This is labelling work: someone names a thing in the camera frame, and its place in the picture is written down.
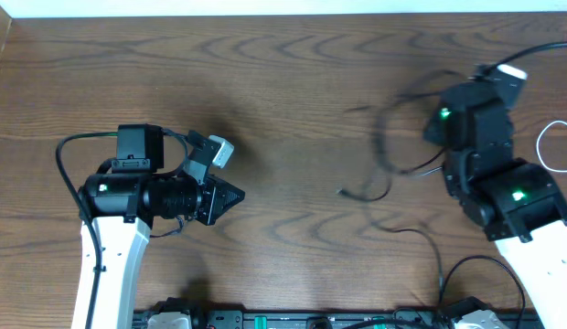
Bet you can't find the white USB cable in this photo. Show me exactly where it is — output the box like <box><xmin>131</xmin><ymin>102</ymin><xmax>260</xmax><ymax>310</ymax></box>
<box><xmin>534</xmin><ymin>120</ymin><xmax>567</xmax><ymax>174</ymax></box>

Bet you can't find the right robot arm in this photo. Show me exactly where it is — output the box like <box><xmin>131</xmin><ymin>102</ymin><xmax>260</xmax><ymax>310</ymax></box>
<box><xmin>425</xmin><ymin>81</ymin><xmax>567</xmax><ymax>328</ymax></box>

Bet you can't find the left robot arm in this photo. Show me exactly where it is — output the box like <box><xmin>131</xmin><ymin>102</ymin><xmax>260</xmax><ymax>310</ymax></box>
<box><xmin>61</xmin><ymin>124</ymin><xmax>245</xmax><ymax>328</ymax></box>

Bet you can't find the black left camera cable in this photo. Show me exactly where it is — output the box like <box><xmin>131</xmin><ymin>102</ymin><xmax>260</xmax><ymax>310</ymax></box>
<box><xmin>55</xmin><ymin>131</ymin><xmax>120</xmax><ymax>329</ymax></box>

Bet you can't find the black camera cable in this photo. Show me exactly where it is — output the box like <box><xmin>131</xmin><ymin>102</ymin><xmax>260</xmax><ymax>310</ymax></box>
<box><xmin>475</xmin><ymin>40</ymin><xmax>567</xmax><ymax>77</ymax></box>
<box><xmin>55</xmin><ymin>131</ymin><xmax>120</xmax><ymax>329</ymax></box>

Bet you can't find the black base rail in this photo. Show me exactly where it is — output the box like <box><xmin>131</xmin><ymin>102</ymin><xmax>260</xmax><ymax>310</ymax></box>
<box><xmin>130</xmin><ymin>297</ymin><xmax>543</xmax><ymax>329</ymax></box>

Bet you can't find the black right camera cable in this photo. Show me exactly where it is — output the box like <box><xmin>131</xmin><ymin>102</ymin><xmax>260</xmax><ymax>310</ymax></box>
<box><xmin>475</xmin><ymin>40</ymin><xmax>567</xmax><ymax>77</ymax></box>

